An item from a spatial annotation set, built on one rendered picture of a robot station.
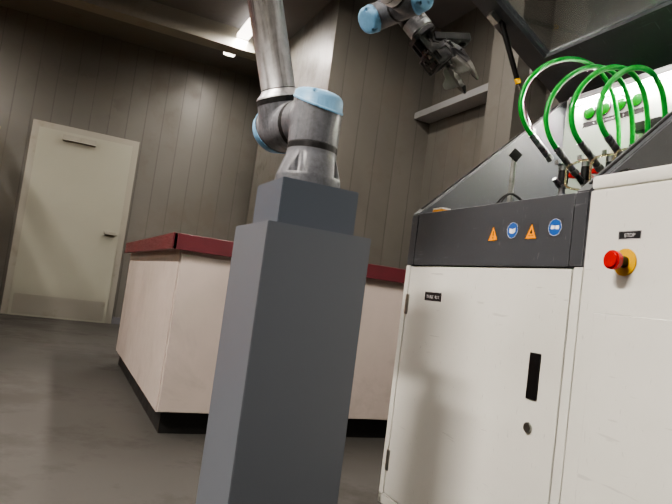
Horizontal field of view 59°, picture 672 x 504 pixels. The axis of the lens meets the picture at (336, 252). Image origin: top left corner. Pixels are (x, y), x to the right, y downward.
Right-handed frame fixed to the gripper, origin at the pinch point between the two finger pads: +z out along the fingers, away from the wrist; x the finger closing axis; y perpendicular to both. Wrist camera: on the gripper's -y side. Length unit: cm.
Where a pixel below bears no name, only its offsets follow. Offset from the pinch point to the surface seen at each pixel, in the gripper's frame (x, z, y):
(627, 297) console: 44, 59, 40
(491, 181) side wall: -26.4, 25.9, -3.5
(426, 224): -20.9, 24.3, 28.2
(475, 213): 1.8, 30.2, 27.2
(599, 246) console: 39, 50, 34
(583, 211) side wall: 36, 43, 29
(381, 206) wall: -344, -18, -124
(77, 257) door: -563, -194, 110
